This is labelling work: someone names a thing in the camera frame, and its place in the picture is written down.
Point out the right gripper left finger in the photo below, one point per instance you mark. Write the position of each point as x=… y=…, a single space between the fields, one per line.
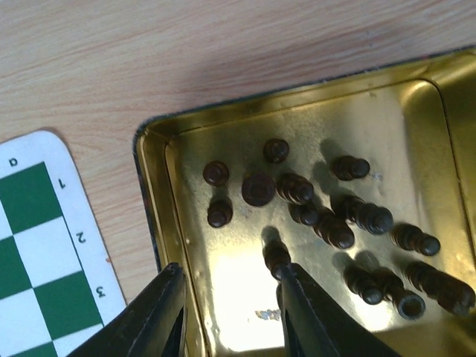
x=154 y=324

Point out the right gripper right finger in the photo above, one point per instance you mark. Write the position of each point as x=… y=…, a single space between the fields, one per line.
x=314 y=324

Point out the gold tin with dark pieces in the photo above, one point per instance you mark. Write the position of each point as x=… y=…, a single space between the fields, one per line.
x=414 y=122

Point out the dark brown chess piece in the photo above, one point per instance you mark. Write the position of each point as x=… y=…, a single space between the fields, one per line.
x=452 y=294
x=360 y=282
x=220 y=213
x=276 y=256
x=408 y=304
x=258 y=189
x=216 y=173
x=333 y=230
x=307 y=215
x=374 y=219
x=276 y=150
x=295 y=189
x=348 y=168
x=411 y=238

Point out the green white chess board mat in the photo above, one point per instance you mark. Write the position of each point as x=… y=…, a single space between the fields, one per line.
x=58 y=285

